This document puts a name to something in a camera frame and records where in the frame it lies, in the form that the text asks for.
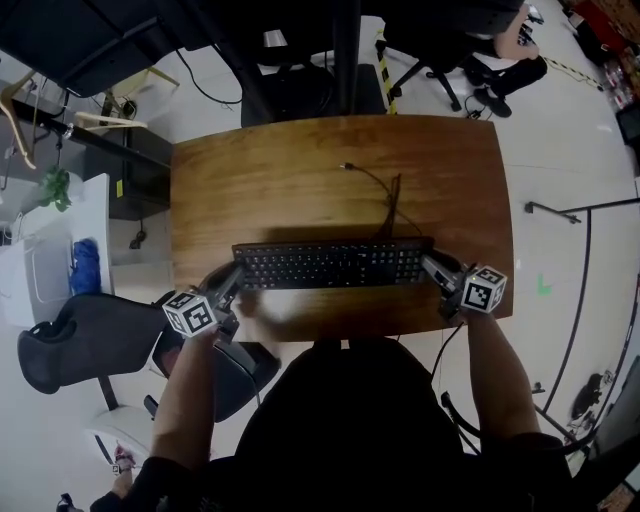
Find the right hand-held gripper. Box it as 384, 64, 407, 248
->
421, 255, 508, 321

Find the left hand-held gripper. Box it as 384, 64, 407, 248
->
162, 263, 248, 349

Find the black keyboard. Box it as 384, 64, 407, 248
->
232, 237, 435, 291

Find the black keyboard cable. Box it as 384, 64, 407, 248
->
339, 162, 404, 240

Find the person's left forearm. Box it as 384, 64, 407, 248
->
149, 329, 221, 471

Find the person's right forearm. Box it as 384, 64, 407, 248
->
459, 307, 544, 451

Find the black low cabinet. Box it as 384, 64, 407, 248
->
108, 127, 174, 221

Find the blue cloth bundle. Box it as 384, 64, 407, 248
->
69, 237, 101, 296

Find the black mesh office chair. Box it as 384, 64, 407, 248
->
17, 292, 281, 424

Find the person's black clothed body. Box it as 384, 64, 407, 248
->
129, 339, 601, 512

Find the black bundle on floor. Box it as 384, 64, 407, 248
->
572, 372, 606, 419

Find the white side cabinet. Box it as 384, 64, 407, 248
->
0, 172, 116, 326

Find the black clothes rack bar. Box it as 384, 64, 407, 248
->
9, 97, 174, 169

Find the green potted plant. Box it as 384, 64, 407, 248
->
38, 165, 72, 213

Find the yellow black striped strip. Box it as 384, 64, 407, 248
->
374, 29, 399, 115

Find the wooden clothes hanger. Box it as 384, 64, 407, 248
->
73, 110, 149, 132
0, 69, 39, 170

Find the gold metal leg stand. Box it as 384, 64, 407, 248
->
102, 67, 181, 121

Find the black swivel office chair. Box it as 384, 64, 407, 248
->
379, 0, 526, 114

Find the black screen stand column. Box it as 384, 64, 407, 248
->
214, 0, 389, 129

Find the small black monitor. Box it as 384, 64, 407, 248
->
615, 102, 640, 144

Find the large black screen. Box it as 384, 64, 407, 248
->
0, 0, 221, 99

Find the right hand-held gripper cable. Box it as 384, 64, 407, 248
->
432, 322, 466, 396

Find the black rolling frame stand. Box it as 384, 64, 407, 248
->
524, 197, 640, 446

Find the yellow black floor cable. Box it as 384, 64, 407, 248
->
542, 55, 606, 91

